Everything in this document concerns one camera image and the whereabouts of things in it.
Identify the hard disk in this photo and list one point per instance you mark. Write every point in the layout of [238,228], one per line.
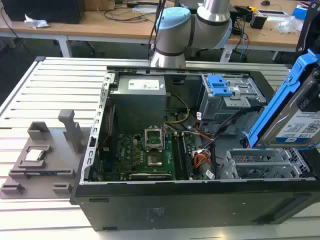
[287,120]

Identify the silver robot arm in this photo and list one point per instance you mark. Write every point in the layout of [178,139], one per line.
[172,37]

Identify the metal disk bay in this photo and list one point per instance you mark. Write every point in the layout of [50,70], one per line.
[232,162]

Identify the blue cardboard box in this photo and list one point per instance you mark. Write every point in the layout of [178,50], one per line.
[300,12]

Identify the clear plastic bag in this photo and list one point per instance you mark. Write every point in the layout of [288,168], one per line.
[290,25]

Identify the wooden desk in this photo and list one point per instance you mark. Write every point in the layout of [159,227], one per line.
[100,30]
[270,41]

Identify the small black device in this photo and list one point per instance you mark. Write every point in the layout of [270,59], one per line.
[258,22]

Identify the blue plastic latch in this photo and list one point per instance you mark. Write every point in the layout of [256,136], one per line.
[220,86]

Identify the metal drive cage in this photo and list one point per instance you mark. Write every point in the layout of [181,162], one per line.
[220,107]

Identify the black RAM slots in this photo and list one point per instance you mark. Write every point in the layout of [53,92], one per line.
[186,157]

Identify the grey power supply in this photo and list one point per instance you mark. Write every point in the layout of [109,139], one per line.
[140,105]

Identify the CPU socket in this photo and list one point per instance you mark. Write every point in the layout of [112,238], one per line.
[154,161]

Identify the black graphics card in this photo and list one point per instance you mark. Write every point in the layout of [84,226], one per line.
[150,177]

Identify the green motherboard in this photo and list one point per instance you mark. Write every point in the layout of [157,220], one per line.
[130,155]

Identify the black PC case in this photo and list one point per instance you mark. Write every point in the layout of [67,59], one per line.
[175,205]

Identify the large black box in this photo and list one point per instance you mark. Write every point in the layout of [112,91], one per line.
[42,10]

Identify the crumpled white paper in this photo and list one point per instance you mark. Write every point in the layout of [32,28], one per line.
[35,22]

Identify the grey parts rack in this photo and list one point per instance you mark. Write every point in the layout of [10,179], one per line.
[57,175]

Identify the silver CPU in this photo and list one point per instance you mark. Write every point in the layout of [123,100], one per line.
[35,155]

